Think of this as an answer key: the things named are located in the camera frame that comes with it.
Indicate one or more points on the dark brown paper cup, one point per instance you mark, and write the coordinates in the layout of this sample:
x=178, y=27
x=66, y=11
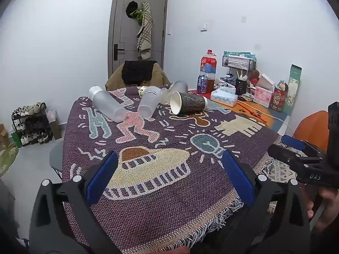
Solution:
x=192, y=103

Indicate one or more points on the pale paper bag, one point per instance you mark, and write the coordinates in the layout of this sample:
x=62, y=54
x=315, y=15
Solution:
x=55, y=124

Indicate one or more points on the large red label drink bottle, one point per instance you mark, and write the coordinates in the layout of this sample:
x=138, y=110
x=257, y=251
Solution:
x=209, y=63

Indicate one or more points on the green bag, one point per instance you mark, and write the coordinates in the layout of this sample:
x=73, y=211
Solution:
x=16, y=139

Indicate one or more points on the white light switch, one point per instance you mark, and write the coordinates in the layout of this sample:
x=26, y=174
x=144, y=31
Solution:
x=204, y=27

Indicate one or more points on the orange chair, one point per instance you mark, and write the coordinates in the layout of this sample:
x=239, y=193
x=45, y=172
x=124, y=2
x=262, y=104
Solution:
x=309, y=129

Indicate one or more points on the grey door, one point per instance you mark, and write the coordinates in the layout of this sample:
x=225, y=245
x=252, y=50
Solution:
x=156, y=23

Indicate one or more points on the cardboard box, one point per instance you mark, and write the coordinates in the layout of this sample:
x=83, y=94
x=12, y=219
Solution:
x=3, y=135

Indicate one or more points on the frosted cup with cat face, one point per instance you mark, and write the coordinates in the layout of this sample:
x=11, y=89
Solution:
x=149, y=102

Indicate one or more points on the tall frosted plastic cup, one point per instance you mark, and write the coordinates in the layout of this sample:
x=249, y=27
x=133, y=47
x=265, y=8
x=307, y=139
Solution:
x=107, y=103

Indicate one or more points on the plaid scarf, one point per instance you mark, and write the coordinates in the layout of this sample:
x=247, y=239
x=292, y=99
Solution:
x=145, y=31

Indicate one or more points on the patterned floor rug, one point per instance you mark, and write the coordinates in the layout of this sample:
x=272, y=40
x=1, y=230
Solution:
x=282, y=170

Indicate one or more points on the pink floral box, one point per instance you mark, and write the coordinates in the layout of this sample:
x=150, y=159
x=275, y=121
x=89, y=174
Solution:
x=263, y=98

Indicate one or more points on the tall green box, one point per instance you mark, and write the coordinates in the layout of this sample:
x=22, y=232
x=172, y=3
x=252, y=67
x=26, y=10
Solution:
x=292, y=90

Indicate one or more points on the red cartoon box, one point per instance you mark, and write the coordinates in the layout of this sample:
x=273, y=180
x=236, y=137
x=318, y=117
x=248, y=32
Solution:
x=278, y=98

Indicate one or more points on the teal packet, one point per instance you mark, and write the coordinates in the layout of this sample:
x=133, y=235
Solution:
x=238, y=54

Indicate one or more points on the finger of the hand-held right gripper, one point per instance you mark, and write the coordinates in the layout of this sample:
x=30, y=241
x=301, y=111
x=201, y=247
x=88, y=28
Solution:
x=280, y=153
x=294, y=140

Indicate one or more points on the black cutlery holder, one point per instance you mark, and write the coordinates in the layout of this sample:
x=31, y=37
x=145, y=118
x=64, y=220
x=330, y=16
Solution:
x=240, y=87

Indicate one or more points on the black shoe rack with shoes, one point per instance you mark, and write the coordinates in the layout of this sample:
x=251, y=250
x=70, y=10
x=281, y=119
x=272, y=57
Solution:
x=31, y=124

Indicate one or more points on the brown plush toy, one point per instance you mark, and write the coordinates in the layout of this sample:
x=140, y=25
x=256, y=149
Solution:
x=254, y=76

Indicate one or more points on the printed woven blanket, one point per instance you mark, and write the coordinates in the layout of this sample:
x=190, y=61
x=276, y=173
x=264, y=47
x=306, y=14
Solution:
x=169, y=148

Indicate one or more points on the white box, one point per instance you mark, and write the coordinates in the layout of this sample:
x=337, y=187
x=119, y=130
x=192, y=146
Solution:
x=266, y=80

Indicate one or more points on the black garment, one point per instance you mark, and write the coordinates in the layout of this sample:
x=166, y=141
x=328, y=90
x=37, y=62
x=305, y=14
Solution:
x=137, y=71

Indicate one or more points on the round green rug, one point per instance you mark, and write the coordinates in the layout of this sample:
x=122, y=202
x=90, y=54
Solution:
x=8, y=158

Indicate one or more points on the blue drink can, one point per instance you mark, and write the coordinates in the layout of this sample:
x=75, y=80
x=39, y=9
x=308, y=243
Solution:
x=202, y=84

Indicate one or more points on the black cap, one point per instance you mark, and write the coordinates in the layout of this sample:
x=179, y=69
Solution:
x=131, y=8

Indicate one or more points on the green cloth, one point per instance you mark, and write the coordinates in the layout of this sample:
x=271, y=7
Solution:
x=137, y=14

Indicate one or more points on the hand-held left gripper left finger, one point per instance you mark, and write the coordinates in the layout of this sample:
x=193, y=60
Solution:
x=102, y=176

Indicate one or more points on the small cream patterned cup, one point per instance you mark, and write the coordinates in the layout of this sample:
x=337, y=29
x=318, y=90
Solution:
x=142, y=90

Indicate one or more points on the blue floral tissue box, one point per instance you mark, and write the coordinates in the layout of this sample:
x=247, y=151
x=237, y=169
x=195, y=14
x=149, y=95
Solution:
x=223, y=97

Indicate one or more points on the white plastic cutlery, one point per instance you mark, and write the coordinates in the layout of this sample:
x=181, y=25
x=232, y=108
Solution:
x=242, y=75

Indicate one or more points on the clear plastic cup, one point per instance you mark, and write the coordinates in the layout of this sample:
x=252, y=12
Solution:
x=166, y=96

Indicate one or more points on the person's right hand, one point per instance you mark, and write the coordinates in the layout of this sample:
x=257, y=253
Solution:
x=329, y=197

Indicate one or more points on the short frosted plastic cup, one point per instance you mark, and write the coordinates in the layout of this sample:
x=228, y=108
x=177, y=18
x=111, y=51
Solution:
x=180, y=86

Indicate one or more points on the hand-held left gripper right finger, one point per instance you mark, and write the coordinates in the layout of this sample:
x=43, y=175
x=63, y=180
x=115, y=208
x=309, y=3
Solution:
x=237, y=176

